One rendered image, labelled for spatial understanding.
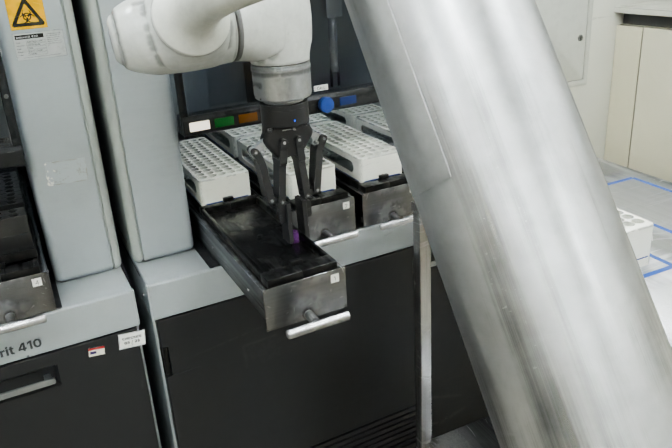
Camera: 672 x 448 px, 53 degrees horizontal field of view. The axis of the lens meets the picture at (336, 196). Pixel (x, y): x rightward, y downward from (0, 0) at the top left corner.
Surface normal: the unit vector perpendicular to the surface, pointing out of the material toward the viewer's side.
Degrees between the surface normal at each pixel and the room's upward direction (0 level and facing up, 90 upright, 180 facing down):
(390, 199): 90
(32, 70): 90
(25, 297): 90
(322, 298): 90
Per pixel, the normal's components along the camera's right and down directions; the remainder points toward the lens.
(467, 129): -0.38, -0.02
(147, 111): 0.46, 0.30
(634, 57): -0.89, 0.21
